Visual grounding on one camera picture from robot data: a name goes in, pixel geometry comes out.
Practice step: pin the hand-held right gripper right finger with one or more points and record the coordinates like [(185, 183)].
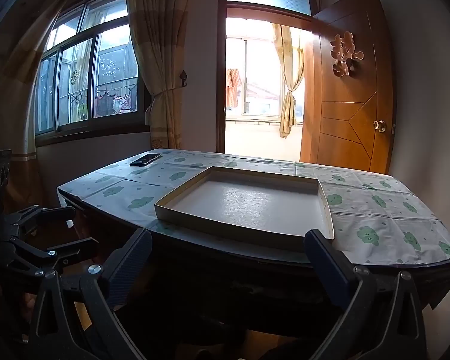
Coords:
[(322, 258)]

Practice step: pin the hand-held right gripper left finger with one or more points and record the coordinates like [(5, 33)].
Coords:
[(131, 262)]

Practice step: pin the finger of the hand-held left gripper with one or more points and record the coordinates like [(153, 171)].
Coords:
[(71, 248), (52, 214)]

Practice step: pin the shallow cardboard tray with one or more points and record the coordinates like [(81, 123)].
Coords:
[(247, 202)]

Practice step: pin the cloud print tablecloth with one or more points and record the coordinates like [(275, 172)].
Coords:
[(378, 210)]

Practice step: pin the wide beige window curtain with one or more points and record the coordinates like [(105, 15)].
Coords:
[(15, 93)]

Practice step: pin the dark wooden table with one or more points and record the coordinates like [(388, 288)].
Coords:
[(228, 288)]

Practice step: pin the black smartphone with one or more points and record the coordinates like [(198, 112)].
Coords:
[(145, 159)]

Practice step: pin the laundry on drying rack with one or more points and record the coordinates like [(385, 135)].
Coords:
[(112, 99)]

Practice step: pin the wooden door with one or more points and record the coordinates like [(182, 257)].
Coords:
[(348, 120)]

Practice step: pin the dark framed window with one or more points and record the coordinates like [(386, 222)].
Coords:
[(90, 71)]

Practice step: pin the brass door knob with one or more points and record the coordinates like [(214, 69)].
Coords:
[(379, 125)]

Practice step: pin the tied balcony curtain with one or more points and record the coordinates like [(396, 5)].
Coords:
[(288, 93)]

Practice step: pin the balcony window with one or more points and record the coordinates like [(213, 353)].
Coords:
[(258, 82)]

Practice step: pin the dark curtain hook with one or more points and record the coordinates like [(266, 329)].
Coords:
[(182, 78)]

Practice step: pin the orange hanging laundry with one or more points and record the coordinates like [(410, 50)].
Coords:
[(232, 88)]

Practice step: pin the tied beige window curtain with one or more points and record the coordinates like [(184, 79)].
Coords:
[(161, 45)]

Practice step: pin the paper door decoration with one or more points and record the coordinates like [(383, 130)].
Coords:
[(345, 54)]

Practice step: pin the brown door frame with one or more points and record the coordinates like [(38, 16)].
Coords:
[(221, 82)]

